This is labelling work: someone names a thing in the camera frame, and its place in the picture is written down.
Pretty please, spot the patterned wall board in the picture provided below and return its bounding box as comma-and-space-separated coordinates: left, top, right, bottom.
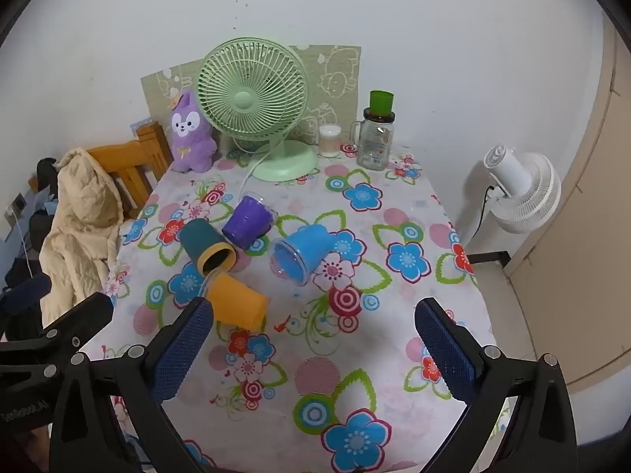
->
140, 44, 362, 158

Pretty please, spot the purple plush toy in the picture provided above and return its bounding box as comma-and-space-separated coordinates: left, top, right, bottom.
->
169, 89, 218, 174

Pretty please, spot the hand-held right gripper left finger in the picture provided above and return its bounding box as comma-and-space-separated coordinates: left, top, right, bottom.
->
49, 297, 215, 473

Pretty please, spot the purple cup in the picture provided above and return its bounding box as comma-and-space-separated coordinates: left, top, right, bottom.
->
222, 196, 279, 250

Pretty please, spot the thin white cable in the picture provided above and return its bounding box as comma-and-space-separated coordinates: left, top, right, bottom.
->
15, 214, 35, 277

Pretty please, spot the wooden chair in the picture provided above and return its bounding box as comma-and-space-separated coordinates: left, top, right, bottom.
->
88, 121, 174, 220

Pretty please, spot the cotton swab container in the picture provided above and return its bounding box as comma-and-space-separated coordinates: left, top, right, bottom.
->
319, 124, 342, 159

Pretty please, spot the green desk fan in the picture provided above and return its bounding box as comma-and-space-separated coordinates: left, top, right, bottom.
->
196, 37, 319, 182

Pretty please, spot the floral tablecloth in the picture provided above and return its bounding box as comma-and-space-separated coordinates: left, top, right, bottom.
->
79, 150, 498, 473

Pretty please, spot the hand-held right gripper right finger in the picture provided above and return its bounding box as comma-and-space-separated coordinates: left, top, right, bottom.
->
414, 297, 579, 473

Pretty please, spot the white standing fan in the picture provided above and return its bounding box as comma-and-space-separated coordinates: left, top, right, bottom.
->
483, 145, 563, 234

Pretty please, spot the black metal bracket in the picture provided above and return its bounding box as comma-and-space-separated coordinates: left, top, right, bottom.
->
465, 251, 510, 268

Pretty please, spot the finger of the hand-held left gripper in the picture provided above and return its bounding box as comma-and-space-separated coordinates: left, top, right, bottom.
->
0, 292, 115, 366
0, 273, 52, 316

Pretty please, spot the blue cup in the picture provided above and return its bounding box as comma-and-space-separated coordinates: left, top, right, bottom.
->
270, 225, 336, 287

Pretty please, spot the black power cable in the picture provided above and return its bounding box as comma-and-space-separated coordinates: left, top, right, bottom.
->
463, 184, 496, 252

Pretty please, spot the dark cloth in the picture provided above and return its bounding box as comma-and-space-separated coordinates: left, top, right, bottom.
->
30, 158, 60, 252

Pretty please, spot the glass jar with handle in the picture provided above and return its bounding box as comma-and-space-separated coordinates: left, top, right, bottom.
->
351, 107, 396, 172

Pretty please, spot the white fan cable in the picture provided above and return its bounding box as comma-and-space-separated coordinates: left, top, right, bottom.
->
241, 149, 277, 203

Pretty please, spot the orange cup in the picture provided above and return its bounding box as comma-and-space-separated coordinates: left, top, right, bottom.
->
204, 272, 269, 330

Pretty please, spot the beige jacket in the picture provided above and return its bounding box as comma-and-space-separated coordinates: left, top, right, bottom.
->
39, 148, 124, 326

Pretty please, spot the beige cabinet door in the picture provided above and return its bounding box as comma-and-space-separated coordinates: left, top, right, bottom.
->
508, 24, 631, 385

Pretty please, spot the dark teal cup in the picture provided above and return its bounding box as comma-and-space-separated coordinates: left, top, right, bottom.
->
178, 220, 237, 277

